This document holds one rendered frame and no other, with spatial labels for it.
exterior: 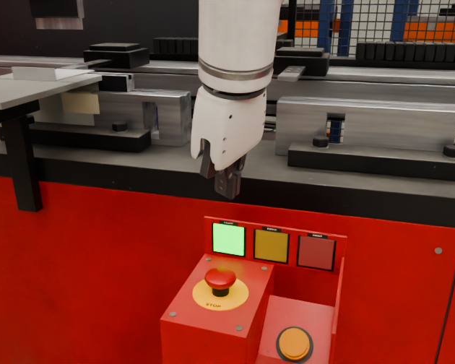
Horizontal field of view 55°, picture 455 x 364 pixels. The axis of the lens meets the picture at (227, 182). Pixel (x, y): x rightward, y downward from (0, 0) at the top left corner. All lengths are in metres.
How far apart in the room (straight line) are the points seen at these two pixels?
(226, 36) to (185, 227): 0.39
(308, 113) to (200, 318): 0.39
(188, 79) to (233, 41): 0.62
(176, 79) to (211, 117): 0.59
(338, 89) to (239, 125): 0.52
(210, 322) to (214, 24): 0.33
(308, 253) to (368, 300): 0.18
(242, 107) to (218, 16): 0.11
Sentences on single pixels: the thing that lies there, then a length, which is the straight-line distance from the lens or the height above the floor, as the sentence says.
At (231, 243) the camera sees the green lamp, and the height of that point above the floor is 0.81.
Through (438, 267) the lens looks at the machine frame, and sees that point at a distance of 0.73.
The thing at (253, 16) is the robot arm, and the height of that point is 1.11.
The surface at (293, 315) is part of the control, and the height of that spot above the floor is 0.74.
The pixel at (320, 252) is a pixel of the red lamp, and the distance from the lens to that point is 0.61.
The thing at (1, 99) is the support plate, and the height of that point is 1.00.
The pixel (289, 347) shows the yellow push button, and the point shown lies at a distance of 0.59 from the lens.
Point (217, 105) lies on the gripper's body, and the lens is 0.49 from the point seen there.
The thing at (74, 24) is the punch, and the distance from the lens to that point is 0.92.
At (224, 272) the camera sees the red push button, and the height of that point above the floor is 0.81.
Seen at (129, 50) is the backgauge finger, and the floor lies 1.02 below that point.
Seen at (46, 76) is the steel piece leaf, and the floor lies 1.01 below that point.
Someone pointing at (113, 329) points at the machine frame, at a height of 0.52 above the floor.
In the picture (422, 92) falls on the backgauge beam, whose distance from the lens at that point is 1.02.
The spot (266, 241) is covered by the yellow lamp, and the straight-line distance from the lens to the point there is 0.62.
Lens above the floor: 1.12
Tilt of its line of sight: 22 degrees down
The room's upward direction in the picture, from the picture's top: straight up
